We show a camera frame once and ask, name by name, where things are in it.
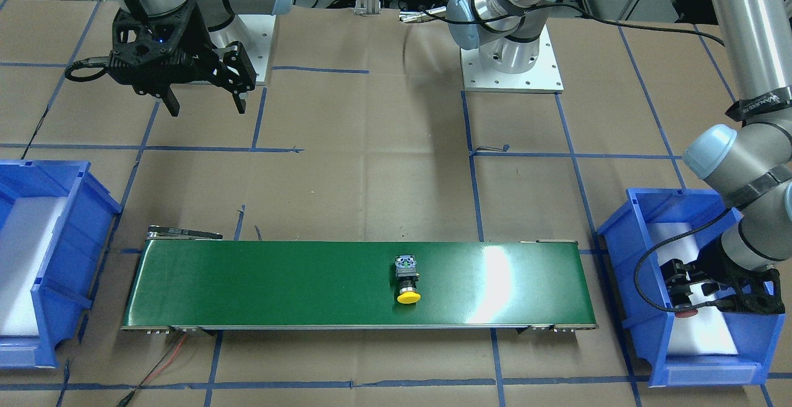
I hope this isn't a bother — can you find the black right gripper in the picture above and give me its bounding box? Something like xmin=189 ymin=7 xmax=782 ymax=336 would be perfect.
xmin=108 ymin=3 xmax=256 ymax=117

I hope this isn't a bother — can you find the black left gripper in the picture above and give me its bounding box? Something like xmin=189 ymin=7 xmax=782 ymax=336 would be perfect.
xmin=661 ymin=247 xmax=785 ymax=315

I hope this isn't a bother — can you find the yellow push button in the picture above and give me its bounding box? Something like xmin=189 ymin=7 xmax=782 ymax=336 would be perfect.
xmin=394 ymin=255 xmax=421 ymax=305

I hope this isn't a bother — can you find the red push button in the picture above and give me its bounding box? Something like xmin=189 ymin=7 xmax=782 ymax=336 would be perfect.
xmin=673 ymin=301 xmax=699 ymax=319

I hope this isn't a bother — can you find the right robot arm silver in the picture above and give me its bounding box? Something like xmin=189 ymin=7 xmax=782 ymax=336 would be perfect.
xmin=104 ymin=0 xmax=292 ymax=116

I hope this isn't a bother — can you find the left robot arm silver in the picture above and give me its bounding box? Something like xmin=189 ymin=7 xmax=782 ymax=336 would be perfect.
xmin=443 ymin=0 xmax=790 ymax=315

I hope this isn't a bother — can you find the white foam pad bin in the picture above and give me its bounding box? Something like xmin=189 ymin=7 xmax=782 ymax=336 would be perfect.
xmin=1 ymin=197 xmax=67 ymax=337
xmin=647 ymin=222 xmax=738 ymax=356

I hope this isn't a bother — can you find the blue bin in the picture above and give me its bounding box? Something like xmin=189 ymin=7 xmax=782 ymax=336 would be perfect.
xmin=1 ymin=159 xmax=121 ymax=369
xmin=596 ymin=187 xmax=786 ymax=388

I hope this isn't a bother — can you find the green conveyor belt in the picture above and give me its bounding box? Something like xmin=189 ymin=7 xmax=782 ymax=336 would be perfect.
xmin=121 ymin=239 xmax=597 ymax=331

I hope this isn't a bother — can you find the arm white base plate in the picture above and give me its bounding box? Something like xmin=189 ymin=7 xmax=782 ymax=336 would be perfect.
xmin=459 ymin=26 xmax=565 ymax=93
xmin=209 ymin=14 xmax=277 ymax=85

